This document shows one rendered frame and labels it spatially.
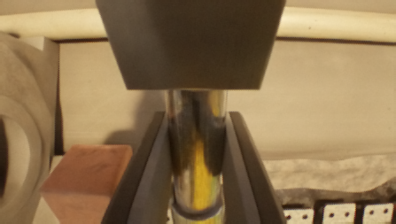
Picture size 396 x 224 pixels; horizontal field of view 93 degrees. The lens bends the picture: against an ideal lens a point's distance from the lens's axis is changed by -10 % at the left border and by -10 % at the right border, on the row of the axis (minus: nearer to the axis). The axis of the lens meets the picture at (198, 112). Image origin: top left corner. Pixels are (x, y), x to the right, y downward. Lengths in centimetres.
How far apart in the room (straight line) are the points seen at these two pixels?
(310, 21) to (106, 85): 25
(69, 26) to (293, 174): 34
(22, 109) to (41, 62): 7
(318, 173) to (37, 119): 36
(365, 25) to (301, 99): 11
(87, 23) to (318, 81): 29
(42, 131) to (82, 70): 9
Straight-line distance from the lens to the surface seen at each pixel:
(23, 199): 26
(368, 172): 38
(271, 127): 28
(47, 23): 30
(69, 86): 31
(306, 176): 33
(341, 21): 29
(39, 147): 27
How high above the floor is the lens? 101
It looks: 84 degrees down
